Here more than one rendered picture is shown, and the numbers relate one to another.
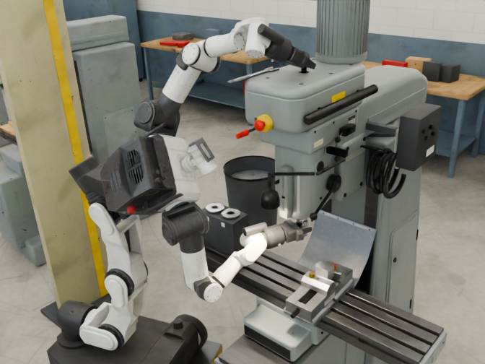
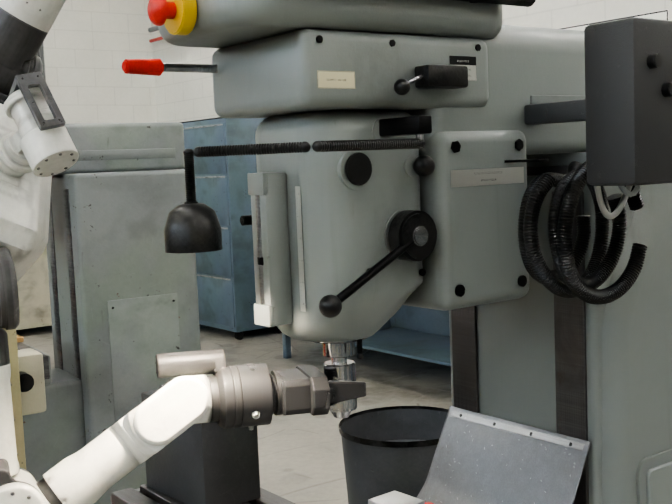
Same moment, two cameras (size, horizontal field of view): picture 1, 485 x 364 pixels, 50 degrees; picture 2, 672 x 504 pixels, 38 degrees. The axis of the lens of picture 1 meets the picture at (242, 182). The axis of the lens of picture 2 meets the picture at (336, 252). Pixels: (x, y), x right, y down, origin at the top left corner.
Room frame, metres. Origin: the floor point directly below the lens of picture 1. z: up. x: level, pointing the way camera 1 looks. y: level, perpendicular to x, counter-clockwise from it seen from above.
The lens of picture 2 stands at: (0.50, -0.51, 1.56)
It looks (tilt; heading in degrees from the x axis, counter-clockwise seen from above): 5 degrees down; 11
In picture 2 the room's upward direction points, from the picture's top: 2 degrees counter-clockwise
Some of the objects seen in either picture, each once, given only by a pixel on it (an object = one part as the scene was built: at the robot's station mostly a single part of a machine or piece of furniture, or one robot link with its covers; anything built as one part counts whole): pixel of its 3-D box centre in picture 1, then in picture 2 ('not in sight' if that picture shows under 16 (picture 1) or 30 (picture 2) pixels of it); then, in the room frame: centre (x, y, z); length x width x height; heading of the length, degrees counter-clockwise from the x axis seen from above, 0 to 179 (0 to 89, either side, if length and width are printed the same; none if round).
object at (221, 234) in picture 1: (224, 227); (199, 440); (2.20, 0.10, 1.05); 0.22 x 0.12 x 0.20; 50
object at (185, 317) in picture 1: (188, 332); not in sight; (2.08, 0.31, 0.50); 0.20 x 0.05 x 0.20; 67
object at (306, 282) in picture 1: (317, 283); not in sight; (1.74, -0.29, 1.04); 0.12 x 0.06 x 0.04; 51
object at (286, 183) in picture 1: (286, 191); (270, 248); (1.78, -0.17, 1.45); 0.04 x 0.04 x 0.21; 48
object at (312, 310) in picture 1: (320, 287); not in sight; (1.76, -0.31, 1.00); 0.35 x 0.15 x 0.11; 141
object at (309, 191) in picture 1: (303, 175); (336, 224); (1.87, -0.24, 1.47); 0.21 x 0.19 x 0.32; 48
